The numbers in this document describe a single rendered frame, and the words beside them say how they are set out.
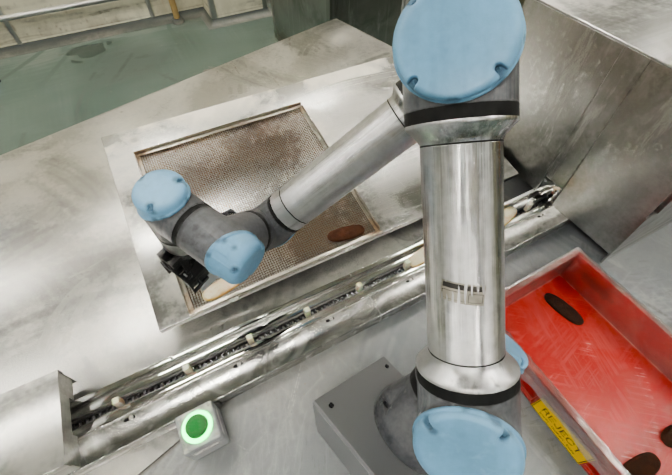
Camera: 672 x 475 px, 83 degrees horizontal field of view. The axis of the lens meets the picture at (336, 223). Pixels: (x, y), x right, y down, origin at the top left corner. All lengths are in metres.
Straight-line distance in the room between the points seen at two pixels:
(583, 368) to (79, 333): 1.15
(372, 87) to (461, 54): 0.98
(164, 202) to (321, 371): 0.53
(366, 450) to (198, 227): 0.40
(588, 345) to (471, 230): 0.72
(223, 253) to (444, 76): 0.34
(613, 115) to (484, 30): 0.72
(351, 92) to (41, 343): 1.07
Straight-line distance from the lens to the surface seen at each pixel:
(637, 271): 1.29
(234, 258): 0.53
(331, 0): 2.45
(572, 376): 1.04
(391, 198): 1.07
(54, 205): 1.41
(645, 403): 1.10
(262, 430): 0.89
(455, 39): 0.39
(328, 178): 0.58
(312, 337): 0.89
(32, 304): 1.22
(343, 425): 0.65
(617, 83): 1.06
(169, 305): 0.96
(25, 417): 0.96
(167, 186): 0.57
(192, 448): 0.84
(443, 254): 0.42
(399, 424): 0.67
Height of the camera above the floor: 1.69
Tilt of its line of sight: 52 degrees down
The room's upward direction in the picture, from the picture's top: straight up
